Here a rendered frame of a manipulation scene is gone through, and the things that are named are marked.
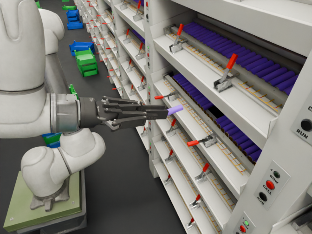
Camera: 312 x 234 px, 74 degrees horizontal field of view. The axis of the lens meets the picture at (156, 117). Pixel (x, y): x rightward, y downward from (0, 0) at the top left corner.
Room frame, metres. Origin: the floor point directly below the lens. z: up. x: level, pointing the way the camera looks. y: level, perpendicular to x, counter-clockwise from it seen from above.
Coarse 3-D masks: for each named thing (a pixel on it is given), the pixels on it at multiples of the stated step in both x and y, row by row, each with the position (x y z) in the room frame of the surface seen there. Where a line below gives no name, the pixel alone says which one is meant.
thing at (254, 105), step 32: (160, 32) 0.85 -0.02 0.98; (192, 32) 0.76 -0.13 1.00; (224, 32) 0.69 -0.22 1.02; (192, 64) 0.59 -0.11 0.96; (224, 64) 0.52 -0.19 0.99; (256, 64) 0.49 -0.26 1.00; (288, 64) 0.45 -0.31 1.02; (224, 96) 0.42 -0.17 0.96; (256, 96) 0.39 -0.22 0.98; (288, 96) 0.35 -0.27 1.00; (256, 128) 0.30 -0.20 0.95
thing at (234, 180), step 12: (156, 72) 0.84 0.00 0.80; (168, 72) 0.85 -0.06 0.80; (156, 84) 0.82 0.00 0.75; (180, 120) 0.59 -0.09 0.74; (192, 120) 0.56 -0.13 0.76; (192, 132) 0.50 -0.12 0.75; (204, 132) 0.50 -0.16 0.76; (216, 144) 0.44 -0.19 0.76; (216, 156) 0.40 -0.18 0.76; (228, 156) 0.39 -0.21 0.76; (216, 168) 0.37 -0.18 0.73; (228, 168) 0.35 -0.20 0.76; (240, 168) 0.35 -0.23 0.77; (228, 180) 0.32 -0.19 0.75; (240, 180) 0.31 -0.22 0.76; (240, 192) 0.27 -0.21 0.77
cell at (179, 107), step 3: (177, 105) 0.49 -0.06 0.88; (180, 105) 0.49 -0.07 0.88; (171, 108) 0.48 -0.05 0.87; (174, 108) 0.48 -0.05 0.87; (177, 108) 0.48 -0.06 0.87; (180, 108) 0.48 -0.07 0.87; (171, 111) 0.47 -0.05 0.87; (174, 111) 0.47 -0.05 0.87; (177, 111) 0.48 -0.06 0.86; (168, 114) 0.47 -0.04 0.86
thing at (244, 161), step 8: (168, 80) 0.80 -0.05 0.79; (176, 88) 0.73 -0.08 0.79; (184, 96) 0.67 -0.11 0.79; (192, 104) 0.61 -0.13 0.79; (200, 112) 0.56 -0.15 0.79; (208, 120) 0.52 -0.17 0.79; (216, 128) 0.48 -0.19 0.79; (224, 136) 0.44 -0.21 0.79; (224, 144) 0.43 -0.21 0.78; (232, 144) 0.41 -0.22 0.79; (232, 152) 0.39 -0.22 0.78; (240, 152) 0.38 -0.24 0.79; (240, 160) 0.36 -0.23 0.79; (248, 160) 0.35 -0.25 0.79; (248, 168) 0.33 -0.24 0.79
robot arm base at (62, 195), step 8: (64, 184) 0.60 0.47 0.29; (56, 192) 0.55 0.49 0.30; (64, 192) 0.57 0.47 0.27; (32, 200) 0.53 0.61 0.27; (40, 200) 0.52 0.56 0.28; (48, 200) 0.52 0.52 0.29; (56, 200) 0.53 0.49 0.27; (64, 200) 0.53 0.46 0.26; (32, 208) 0.49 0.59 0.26; (48, 208) 0.48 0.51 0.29
